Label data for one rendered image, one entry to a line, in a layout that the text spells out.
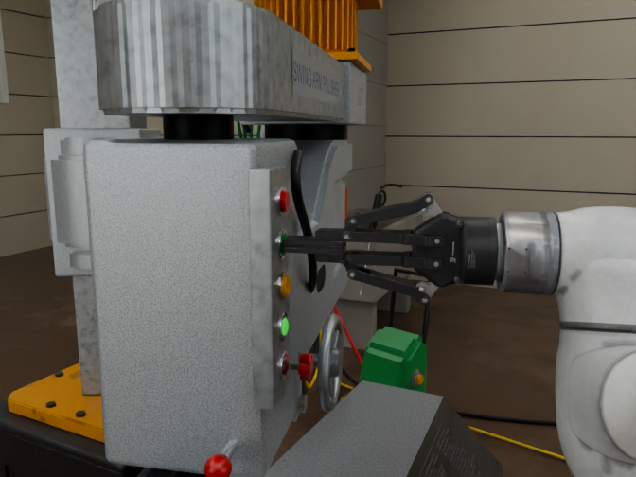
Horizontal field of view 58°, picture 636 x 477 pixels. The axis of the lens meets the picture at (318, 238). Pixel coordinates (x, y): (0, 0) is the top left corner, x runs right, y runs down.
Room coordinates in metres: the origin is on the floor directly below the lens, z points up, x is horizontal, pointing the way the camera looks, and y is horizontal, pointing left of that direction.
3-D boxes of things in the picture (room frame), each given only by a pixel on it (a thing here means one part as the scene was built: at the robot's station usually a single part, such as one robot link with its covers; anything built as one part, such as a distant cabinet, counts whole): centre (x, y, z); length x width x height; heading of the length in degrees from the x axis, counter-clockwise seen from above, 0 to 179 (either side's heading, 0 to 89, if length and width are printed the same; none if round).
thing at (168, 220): (0.84, 0.14, 1.32); 0.36 x 0.22 x 0.45; 169
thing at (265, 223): (0.67, 0.06, 1.37); 0.08 x 0.03 x 0.28; 169
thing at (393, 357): (2.66, -0.37, 0.43); 0.35 x 0.35 x 0.87; 48
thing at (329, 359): (0.86, 0.01, 1.20); 0.15 x 0.10 x 0.15; 169
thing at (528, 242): (0.62, -0.22, 1.42); 0.09 x 0.06 x 0.09; 169
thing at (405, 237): (0.64, -0.08, 1.44); 0.11 x 0.04 x 0.01; 79
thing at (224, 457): (0.62, 0.11, 1.17); 0.08 x 0.03 x 0.03; 169
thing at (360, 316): (4.47, -0.37, 0.43); 1.30 x 0.62 x 0.86; 156
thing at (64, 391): (1.69, 0.61, 0.76); 0.49 x 0.49 x 0.05; 63
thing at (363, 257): (0.64, -0.08, 1.41); 0.11 x 0.04 x 0.01; 79
